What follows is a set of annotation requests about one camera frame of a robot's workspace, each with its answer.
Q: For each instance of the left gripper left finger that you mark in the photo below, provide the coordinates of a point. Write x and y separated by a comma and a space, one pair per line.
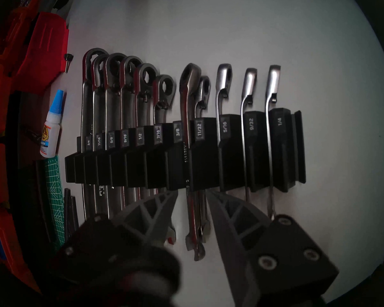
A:
147, 213

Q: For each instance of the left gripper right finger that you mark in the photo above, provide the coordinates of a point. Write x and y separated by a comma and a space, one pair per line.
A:
243, 232

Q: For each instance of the medium chrome ratcheting wrench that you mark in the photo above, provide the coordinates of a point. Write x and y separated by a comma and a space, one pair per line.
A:
185, 124

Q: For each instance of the small chrome ratcheting wrench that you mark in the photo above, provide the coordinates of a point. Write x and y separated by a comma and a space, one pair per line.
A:
273, 79

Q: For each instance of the black wrench holder case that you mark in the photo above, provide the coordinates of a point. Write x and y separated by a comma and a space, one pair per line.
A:
233, 156

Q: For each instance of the black thin rods bundle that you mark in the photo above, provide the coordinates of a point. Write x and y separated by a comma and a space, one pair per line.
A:
68, 210

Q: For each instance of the green cutting mat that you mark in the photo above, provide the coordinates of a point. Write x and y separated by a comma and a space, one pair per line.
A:
56, 194

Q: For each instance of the white glue bottle blue cap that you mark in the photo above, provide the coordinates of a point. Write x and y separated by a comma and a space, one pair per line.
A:
51, 130

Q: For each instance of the black marker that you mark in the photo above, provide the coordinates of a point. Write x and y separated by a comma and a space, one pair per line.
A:
31, 135

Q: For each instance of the small black screw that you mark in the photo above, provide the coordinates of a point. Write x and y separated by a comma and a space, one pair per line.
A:
68, 61

